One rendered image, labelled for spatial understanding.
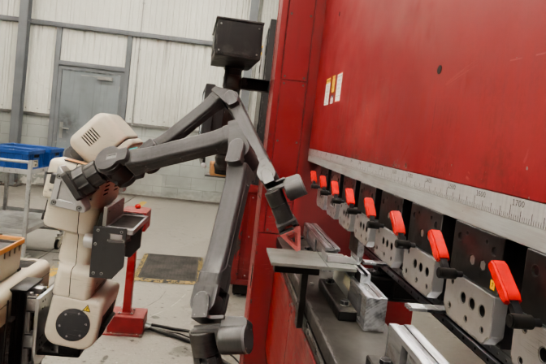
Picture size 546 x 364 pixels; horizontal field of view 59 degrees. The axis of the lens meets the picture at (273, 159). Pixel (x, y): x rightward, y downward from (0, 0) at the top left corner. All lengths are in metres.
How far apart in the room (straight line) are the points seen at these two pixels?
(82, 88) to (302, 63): 7.02
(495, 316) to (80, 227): 1.23
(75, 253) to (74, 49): 7.73
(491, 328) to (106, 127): 1.18
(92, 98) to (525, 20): 8.53
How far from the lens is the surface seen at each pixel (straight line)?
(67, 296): 1.67
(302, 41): 2.42
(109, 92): 8.99
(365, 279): 1.50
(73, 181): 1.43
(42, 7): 9.56
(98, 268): 1.59
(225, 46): 2.53
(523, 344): 0.74
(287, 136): 2.37
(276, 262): 1.48
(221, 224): 1.12
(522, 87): 0.79
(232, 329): 1.02
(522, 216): 0.75
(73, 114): 9.14
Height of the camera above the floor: 1.38
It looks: 3 degrees down
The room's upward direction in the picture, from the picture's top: 6 degrees clockwise
